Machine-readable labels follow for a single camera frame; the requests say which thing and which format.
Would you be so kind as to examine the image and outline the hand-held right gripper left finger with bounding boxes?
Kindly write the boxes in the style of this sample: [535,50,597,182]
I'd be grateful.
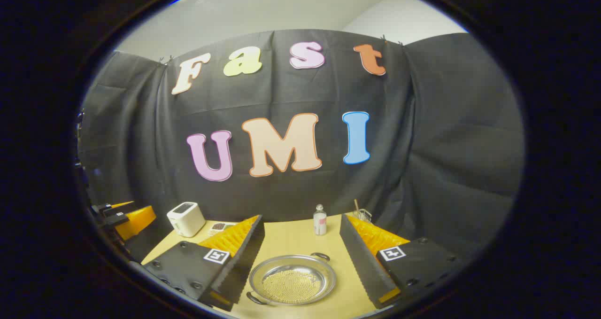
[141,214,266,312]

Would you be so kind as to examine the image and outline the white toaster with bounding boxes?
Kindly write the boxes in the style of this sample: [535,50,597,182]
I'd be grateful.
[167,202,206,238]

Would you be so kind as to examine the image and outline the white divided dish of beans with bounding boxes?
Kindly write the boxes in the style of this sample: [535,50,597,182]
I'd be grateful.
[208,222,238,235]

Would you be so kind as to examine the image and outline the wire utensil holder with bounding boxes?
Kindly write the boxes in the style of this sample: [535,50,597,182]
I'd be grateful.
[353,199,373,223]

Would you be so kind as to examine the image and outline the steel pot with black handles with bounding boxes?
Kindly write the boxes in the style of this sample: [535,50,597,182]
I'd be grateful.
[246,252,337,306]

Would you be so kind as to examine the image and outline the clear bottle with pink label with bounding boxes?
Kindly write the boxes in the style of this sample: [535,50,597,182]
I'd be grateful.
[313,204,327,236]

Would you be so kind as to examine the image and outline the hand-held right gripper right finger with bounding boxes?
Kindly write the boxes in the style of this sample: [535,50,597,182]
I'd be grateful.
[339,213,463,310]

